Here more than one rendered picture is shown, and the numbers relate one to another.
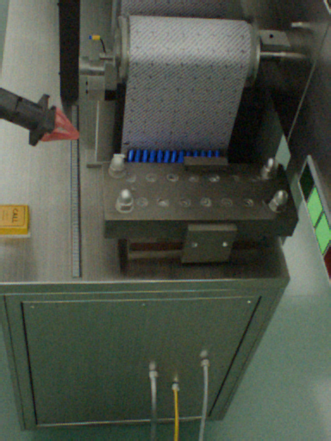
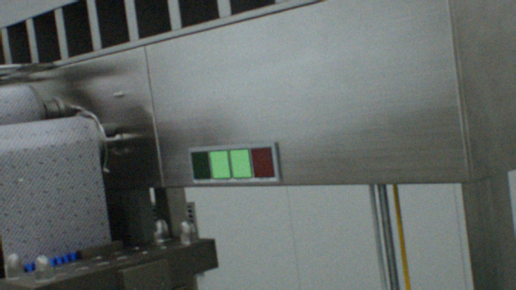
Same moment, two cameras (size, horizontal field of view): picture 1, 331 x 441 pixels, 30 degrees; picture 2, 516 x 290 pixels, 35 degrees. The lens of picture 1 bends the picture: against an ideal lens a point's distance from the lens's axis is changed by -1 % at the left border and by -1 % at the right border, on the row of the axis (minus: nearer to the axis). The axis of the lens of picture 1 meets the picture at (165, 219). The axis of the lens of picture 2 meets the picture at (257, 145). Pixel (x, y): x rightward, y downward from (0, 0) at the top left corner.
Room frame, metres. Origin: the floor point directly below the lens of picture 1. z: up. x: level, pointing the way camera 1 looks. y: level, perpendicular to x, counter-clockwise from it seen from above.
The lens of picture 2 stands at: (-0.62, 0.40, 1.29)
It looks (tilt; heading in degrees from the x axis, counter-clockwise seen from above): 3 degrees down; 332
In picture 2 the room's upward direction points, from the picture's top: 8 degrees counter-clockwise
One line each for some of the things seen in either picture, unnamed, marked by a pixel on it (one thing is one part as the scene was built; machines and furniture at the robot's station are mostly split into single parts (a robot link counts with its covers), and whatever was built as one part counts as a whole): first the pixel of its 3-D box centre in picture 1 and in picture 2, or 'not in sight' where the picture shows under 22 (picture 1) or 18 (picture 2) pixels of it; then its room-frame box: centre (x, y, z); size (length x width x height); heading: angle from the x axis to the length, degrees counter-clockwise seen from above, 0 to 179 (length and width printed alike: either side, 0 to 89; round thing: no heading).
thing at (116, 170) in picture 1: (117, 164); (14, 265); (0.91, 0.12, 1.05); 0.04 x 0.04 x 0.04
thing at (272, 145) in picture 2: (320, 220); (231, 163); (0.74, -0.27, 1.18); 0.25 x 0.01 x 0.07; 13
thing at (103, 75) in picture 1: (99, 112); not in sight; (1.07, 0.19, 1.05); 0.06 x 0.05 x 0.31; 103
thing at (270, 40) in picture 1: (273, 40); (104, 126); (1.11, -0.15, 1.28); 0.06 x 0.05 x 0.02; 103
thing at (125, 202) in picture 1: (125, 199); (43, 268); (0.82, 0.08, 1.05); 0.04 x 0.04 x 0.04
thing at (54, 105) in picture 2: not in sight; (44, 112); (1.35, -0.09, 1.33); 0.07 x 0.07 x 0.07; 13
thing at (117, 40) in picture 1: (119, 47); not in sight; (1.04, 0.15, 1.25); 0.07 x 0.02 x 0.07; 13
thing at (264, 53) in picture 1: (266, 53); (103, 142); (1.11, -0.14, 1.25); 0.07 x 0.04 x 0.04; 103
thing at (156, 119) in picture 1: (179, 123); (56, 222); (1.01, 0.01, 1.11); 0.23 x 0.01 x 0.18; 103
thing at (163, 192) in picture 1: (197, 199); (111, 273); (0.90, -0.06, 1.00); 0.40 x 0.16 x 0.06; 103
